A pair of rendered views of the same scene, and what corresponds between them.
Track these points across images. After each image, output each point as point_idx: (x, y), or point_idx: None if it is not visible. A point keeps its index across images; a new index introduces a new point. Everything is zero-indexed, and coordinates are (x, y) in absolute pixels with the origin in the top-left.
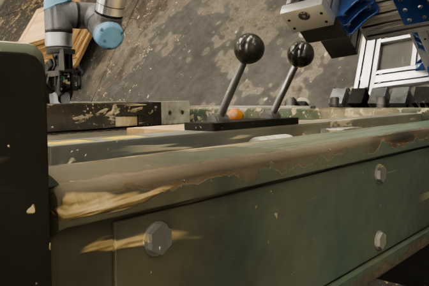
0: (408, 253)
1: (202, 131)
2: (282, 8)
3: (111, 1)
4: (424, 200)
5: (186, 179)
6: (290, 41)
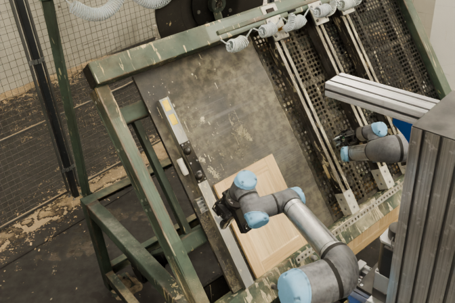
0: (121, 162)
1: (179, 141)
2: (363, 262)
3: (351, 151)
4: (129, 171)
5: (101, 101)
6: None
